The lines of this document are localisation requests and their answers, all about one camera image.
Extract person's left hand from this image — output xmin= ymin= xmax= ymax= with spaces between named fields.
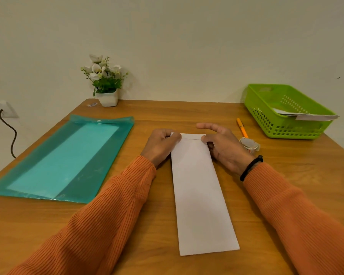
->
xmin=140 ymin=129 xmax=183 ymax=169

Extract person's right hand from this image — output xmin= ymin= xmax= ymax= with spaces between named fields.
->
xmin=196 ymin=122 xmax=259 ymax=177

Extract white paper sheet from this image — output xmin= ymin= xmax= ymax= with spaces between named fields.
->
xmin=170 ymin=133 xmax=241 ymax=256

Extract person's right forearm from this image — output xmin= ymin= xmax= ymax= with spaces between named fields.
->
xmin=243 ymin=163 xmax=344 ymax=275

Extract person's left forearm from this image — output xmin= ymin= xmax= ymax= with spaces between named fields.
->
xmin=7 ymin=155 xmax=157 ymax=275

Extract orange pen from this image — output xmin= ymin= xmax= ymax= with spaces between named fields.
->
xmin=236 ymin=117 xmax=249 ymax=139

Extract white tape roll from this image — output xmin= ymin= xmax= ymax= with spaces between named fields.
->
xmin=239 ymin=137 xmax=260 ymax=154

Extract black wristband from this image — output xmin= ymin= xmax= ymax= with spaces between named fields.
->
xmin=240 ymin=155 xmax=264 ymax=182

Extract green plastic basket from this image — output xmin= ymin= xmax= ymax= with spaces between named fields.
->
xmin=243 ymin=84 xmax=338 ymax=140

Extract teal plastic document folder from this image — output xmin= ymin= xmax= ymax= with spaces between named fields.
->
xmin=0 ymin=114 xmax=135 ymax=204

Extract white-flowered plant in white pot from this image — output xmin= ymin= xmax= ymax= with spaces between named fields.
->
xmin=80 ymin=54 xmax=129 ymax=108

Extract white papers in basket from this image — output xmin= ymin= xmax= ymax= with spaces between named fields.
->
xmin=274 ymin=107 xmax=339 ymax=122

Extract paper sheet inside folder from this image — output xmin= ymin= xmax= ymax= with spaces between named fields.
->
xmin=7 ymin=123 xmax=120 ymax=199

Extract black power cable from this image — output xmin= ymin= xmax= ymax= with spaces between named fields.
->
xmin=0 ymin=109 xmax=18 ymax=159

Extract white wall socket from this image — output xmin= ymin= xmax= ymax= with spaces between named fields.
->
xmin=0 ymin=101 xmax=19 ymax=119

